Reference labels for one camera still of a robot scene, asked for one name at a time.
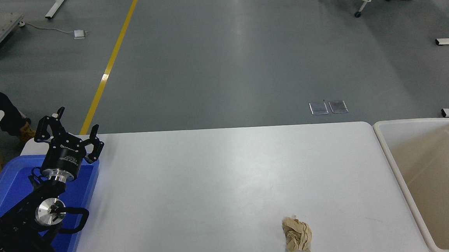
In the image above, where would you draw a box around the white desk leg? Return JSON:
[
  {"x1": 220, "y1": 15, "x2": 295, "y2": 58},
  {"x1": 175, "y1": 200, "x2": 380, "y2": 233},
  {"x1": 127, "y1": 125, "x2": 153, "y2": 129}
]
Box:
[{"x1": 44, "y1": 0, "x2": 69, "y2": 19}]

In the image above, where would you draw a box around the tan paper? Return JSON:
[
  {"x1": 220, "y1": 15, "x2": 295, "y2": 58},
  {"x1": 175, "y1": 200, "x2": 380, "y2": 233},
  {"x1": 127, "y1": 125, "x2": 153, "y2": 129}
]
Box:
[{"x1": 281, "y1": 215, "x2": 313, "y2": 252}]

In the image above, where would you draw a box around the blue plastic tray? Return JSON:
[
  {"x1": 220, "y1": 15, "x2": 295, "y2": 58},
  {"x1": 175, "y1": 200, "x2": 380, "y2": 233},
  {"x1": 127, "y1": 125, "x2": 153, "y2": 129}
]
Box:
[{"x1": 0, "y1": 151, "x2": 105, "y2": 252}]

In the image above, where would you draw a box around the large pale bin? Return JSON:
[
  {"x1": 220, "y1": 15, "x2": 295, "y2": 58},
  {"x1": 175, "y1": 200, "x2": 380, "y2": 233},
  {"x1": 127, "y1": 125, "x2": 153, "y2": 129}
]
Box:
[{"x1": 372, "y1": 116, "x2": 449, "y2": 252}]

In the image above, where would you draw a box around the metal floor plate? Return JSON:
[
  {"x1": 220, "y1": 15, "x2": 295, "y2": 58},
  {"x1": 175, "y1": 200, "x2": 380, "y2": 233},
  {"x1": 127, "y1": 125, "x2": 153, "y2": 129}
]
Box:
[
  {"x1": 309, "y1": 101, "x2": 329, "y2": 115},
  {"x1": 329, "y1": 100, "x2": 348, "y2": 114}
]

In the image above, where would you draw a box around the white floor cable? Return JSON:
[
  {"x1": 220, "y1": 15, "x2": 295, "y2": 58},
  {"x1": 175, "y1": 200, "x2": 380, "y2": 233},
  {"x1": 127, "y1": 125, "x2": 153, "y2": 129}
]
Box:
[{"x1": 23, "y1": 19, "x2": 74, "y2": 37}]

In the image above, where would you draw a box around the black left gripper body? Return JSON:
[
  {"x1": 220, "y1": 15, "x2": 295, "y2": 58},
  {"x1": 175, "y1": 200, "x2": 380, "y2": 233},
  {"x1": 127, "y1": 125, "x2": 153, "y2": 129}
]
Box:
[{"x1": 38, "y1": 135, "x2": 88, "y2": 178}]

